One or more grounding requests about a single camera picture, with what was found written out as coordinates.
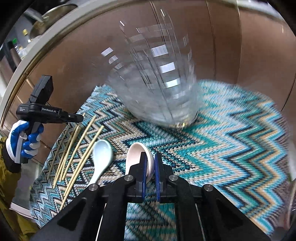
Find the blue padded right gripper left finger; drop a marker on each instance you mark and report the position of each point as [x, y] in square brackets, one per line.
[136, 191]

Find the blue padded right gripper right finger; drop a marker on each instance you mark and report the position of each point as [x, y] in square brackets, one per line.
[164, 191]

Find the pink ceramic spoon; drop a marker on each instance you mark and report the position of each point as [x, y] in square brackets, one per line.
[133, 158]

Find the white ceramic spoon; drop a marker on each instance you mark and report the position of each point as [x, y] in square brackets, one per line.
[102, 155]

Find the bamboo chopstick two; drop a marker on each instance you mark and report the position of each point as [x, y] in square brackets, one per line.
[61, 161]

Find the bamboo chopstick four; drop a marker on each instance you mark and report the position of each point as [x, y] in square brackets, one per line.
[65, 170]

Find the bamboo chopstick five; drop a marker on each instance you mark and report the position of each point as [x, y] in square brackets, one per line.
[80, 166]

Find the bamboo chopstick three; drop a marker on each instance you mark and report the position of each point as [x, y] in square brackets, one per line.
[69, 152]

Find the olive jacket left forearm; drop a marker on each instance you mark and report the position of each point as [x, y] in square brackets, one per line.
[13, 225]

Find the blue white gloved left hand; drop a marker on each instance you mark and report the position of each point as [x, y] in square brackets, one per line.
[21, 146]

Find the zigzag blue knitted mat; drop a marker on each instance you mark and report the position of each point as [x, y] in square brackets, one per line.
[238, 144]

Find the clear glass utensil holder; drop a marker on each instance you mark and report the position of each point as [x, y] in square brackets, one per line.
[154, 74]

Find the metal wok with handle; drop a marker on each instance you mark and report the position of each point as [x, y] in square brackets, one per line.
[50, 18]

